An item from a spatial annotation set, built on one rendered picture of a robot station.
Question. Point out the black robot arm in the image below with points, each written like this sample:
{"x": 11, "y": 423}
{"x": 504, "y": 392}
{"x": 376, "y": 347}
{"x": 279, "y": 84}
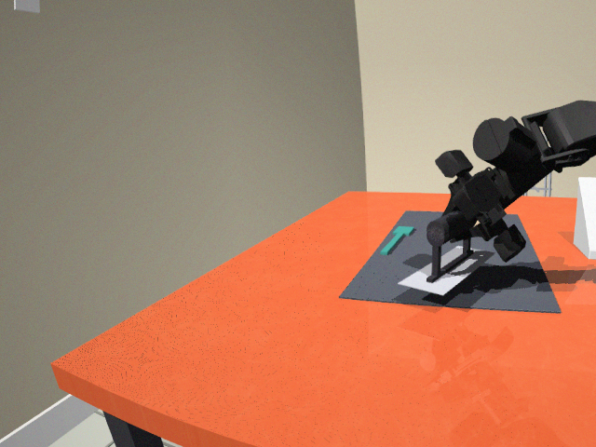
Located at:
{"x": 523, "y": 152}

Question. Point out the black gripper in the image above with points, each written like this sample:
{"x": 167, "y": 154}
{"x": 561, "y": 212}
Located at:
{"x": 508, "y": 241}

